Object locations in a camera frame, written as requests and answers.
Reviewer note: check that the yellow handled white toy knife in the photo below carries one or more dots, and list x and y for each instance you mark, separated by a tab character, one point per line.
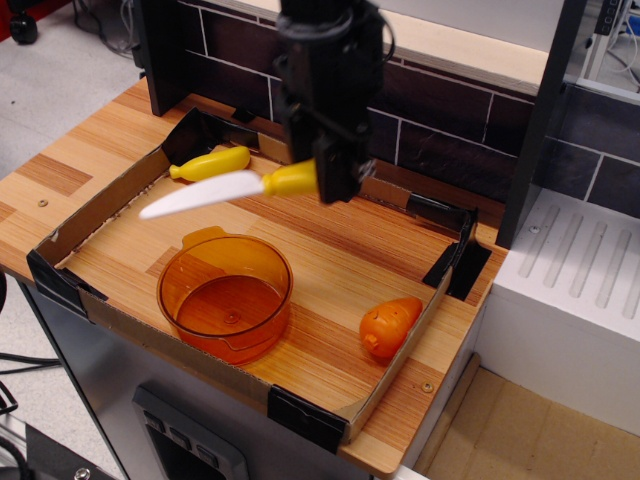
296	179

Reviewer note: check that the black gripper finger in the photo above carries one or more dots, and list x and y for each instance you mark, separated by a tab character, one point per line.
341	167
304	136

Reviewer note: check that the cardboard fence with black tape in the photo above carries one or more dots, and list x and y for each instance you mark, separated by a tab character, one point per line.
104	262

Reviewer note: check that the dark grey vertical post right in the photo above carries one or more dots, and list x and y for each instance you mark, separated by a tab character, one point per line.
525	184

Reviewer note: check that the grey toy oven panel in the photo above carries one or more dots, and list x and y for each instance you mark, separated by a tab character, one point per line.
184	448

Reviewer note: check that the yellow toy banana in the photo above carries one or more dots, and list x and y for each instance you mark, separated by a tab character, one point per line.
212	164

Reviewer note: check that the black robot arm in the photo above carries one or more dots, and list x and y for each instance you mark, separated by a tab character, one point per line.
331	13

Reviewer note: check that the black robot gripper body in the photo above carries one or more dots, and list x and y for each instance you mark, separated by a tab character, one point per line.
332	71

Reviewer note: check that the orange toy carrot with face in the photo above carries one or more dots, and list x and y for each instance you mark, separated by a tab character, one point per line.
385	327

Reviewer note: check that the white toy sink drainboard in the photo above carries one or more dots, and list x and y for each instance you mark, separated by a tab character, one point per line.
562	317

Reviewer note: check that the black vertical post left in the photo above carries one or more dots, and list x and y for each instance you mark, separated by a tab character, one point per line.
163	52

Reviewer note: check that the orange transparent plastic pot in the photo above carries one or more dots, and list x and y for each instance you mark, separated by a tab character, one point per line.
227	294

